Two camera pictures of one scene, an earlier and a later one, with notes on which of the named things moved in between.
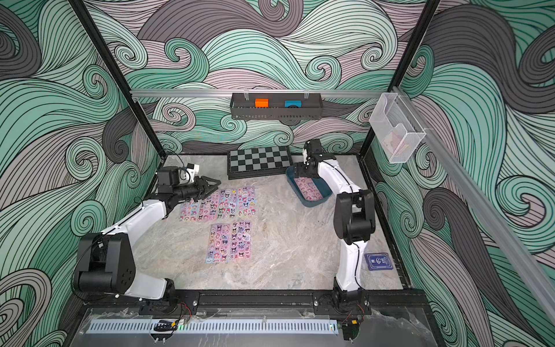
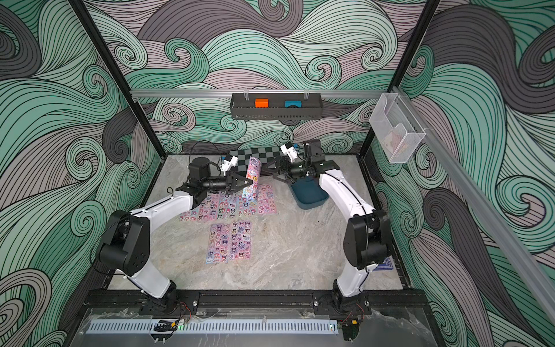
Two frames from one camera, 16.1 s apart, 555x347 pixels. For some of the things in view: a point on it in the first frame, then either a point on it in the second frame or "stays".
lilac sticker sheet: [219, 243] stays
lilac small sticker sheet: [227, 204] stays
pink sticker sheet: [308, 188] → [266, 199]
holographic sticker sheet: [246, 204] stays
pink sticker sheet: [241, 240] stays
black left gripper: [203, 188] → [236, 178]
